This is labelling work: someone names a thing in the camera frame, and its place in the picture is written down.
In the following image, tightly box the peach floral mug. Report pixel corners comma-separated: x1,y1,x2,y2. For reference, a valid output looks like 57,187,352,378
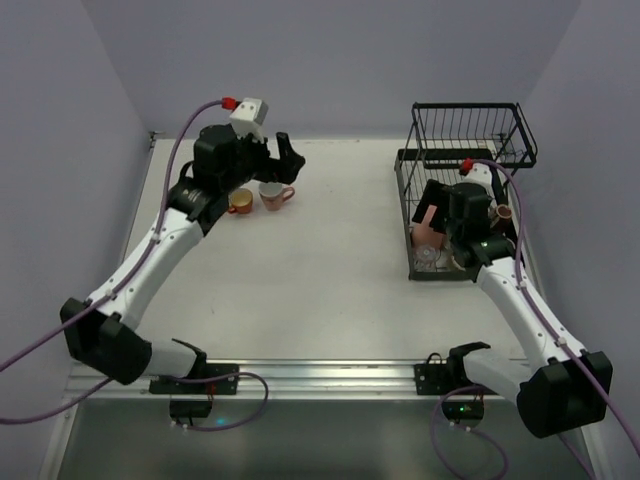
258,182,296,212

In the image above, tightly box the tall pink plastic cup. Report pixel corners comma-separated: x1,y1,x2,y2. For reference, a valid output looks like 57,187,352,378
411,205,445,250

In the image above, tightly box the orange glazed mug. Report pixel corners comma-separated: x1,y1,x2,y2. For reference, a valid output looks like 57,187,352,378
228,188,254,215

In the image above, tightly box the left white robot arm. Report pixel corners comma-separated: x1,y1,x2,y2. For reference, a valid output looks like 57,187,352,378
60,124,306,385

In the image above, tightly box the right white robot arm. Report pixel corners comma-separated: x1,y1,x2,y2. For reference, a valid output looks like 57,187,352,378
414,180,613,438

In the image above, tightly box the brown striped mug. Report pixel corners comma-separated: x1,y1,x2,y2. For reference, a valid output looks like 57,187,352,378
491,204,513,234

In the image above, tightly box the speckled beige small cup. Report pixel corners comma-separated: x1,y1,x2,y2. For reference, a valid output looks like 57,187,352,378
449,251,468,271

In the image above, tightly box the clear glass cup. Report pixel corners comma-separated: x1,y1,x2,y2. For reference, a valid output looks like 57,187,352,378
414,244,441,271

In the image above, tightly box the right black controller box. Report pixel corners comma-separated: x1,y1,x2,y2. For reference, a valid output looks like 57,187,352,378
441,400,485,428

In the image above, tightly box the black controller box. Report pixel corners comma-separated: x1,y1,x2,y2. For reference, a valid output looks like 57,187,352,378
441,400,485,428
169,399,212,426

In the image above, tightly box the left black controller box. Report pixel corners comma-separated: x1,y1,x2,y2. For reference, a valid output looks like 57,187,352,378
169,399,212,426

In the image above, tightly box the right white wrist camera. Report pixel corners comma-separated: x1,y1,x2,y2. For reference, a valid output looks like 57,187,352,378
459,158,493,190

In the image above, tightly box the black wire dish rack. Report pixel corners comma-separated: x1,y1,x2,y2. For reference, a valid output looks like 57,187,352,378
394,102,538,281

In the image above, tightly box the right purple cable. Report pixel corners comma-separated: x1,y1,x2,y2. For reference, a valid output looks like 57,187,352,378
430,158,640,475

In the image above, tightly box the purple cable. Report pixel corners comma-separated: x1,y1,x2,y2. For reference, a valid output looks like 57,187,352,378
430,158,640,475
0,98,269,432

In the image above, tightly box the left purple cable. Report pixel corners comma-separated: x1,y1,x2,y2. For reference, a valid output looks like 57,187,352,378
0,98,269,432

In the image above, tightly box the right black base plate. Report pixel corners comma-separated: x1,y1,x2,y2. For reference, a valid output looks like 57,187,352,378
413,343,488,396

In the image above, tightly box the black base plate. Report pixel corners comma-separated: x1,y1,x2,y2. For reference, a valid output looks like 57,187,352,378
413,343,488,396
149,363,240,396

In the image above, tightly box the aluminium mounting rail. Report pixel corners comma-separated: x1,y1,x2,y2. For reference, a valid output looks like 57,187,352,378
64,360,436,401

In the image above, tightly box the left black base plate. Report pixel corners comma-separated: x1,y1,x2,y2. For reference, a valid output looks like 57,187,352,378
149,363,240,396

